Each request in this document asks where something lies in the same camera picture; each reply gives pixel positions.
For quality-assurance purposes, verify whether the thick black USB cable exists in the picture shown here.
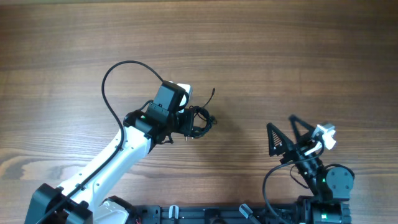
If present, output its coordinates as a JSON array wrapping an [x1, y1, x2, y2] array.
[[190, 105, 218, 139]]

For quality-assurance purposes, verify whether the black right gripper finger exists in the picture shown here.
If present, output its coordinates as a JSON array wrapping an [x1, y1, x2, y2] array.
[[288, 114, 316, 141], [267, 123, 294, 157]]

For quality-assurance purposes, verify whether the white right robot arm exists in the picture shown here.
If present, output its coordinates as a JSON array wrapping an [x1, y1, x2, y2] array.
[[262, 114, 355, 223]]

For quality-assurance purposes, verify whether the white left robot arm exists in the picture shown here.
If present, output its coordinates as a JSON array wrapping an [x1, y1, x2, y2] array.
[[25, 81, 193, 223]]

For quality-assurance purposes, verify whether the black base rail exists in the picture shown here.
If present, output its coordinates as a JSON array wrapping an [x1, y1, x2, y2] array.
[[127, 204, 312, 224]]

